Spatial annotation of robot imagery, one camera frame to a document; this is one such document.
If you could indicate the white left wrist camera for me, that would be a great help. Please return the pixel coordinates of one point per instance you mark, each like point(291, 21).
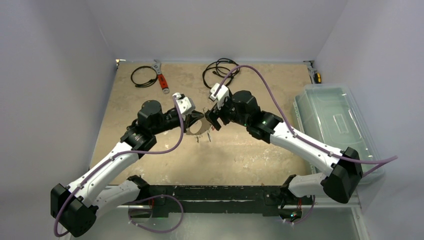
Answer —
point(185, 104)

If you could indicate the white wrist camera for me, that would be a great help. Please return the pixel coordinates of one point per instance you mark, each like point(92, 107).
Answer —
point(185, 104)
point(218, 93)

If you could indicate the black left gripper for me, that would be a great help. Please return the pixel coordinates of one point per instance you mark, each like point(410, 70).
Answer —
point(191, 118)

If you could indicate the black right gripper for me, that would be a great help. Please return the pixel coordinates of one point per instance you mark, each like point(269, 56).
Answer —
point(216, 117)

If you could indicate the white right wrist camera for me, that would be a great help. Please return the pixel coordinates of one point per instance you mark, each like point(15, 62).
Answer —
point(218, 93)

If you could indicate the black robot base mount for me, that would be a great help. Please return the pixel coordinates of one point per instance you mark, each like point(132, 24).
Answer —
point(267, 200)

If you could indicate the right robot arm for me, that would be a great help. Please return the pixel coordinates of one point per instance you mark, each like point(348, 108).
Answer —
point(339, 170)

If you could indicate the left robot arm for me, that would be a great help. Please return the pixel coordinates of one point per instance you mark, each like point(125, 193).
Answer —
point(76, 206)

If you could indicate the metal key organizer ring plate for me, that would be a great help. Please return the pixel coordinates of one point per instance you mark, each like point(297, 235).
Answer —
point(206, 128)

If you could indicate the red handled adjustable wrench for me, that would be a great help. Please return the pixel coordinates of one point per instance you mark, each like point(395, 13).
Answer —
point(162, 81)

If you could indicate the yellow black clamp tool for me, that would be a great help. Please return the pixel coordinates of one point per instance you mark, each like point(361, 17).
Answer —
point(315, 76)

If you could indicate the clear plastic storage bin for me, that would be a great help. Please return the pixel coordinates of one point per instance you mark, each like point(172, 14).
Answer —
point(329, 114)

